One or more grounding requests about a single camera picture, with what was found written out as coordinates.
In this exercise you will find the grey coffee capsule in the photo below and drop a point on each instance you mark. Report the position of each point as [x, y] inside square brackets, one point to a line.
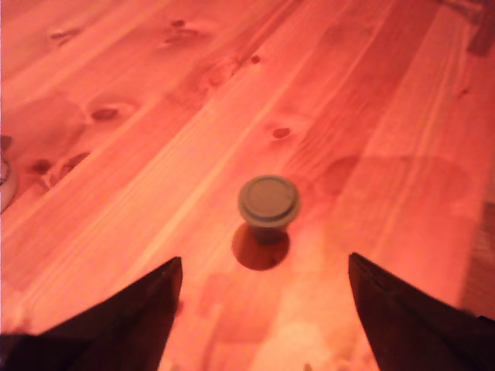
[268, 199]

